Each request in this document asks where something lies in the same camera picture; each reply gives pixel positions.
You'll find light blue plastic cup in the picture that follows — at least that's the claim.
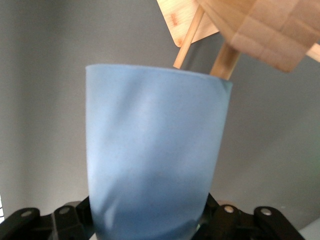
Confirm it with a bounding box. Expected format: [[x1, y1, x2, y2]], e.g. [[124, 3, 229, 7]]
[[84, 64, 235, 240]]

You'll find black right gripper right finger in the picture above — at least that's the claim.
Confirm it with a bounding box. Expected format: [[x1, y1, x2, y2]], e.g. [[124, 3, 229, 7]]
[[192, 192, 305, 240]]

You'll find wooden cup rack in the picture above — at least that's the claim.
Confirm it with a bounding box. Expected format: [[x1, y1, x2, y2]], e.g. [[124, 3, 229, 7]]
[[156, 0, 320, 81]]

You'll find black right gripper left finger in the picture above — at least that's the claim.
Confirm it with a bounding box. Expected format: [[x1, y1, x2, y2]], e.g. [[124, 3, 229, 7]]
[[0, 196, 97, 240]]

